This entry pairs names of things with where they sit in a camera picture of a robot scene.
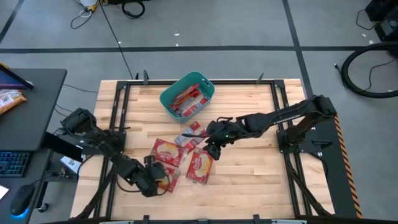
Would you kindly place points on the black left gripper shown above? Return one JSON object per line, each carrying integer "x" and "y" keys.
{"x": 157, "y": 172}

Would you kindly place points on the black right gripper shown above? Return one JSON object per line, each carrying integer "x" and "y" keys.
{"x": 222, "y": 132}

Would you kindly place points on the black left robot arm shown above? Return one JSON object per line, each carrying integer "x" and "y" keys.
{"x": 79, "y": 123}

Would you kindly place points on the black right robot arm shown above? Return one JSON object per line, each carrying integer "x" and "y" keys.
{"x": 280, "y": 116}

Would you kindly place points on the teal plastic basket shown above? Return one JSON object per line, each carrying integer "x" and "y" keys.
{"x": 186, "y": 80}

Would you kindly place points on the white box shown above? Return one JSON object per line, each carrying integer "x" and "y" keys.
{"x": 70, "y": 165}

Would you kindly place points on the black caster wheel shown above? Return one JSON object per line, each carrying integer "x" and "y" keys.
{"x": 43, "y": 207}

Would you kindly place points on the black desk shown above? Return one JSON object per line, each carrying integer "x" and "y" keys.
{"x": 37, "y": 118}

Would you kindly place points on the black computer mouse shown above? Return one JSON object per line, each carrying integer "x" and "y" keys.
{"x": 21, "y": 199}

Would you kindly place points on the backlit black keyboard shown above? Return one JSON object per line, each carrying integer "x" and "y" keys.
{"x": 14, "y": 163}

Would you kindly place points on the black plate with hazard stripe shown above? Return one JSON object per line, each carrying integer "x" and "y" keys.
{"x": 339, "y": 174}

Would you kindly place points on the phone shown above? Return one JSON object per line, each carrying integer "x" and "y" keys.
{"x": 3, "y": 192}

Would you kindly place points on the orange snack bag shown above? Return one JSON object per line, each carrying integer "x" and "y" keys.
{"x": 11, "y": 101}

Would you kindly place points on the large black hoop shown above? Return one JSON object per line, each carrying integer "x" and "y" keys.
{"x": 343, "y": 73}

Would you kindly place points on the computer monitor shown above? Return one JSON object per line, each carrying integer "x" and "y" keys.
{"x": 9, "y": 81}

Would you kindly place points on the white bucket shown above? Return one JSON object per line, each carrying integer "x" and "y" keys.
{"x": 87, "y": 2}

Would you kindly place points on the black equipment case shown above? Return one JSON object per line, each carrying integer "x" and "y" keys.
{"x": 385, "y": 28}

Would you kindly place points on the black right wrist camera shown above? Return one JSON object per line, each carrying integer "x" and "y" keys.
{"x": 214, "y": 152}

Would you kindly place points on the black aluminium table frame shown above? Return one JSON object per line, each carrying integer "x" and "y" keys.
{"x": 233, "y": 82}

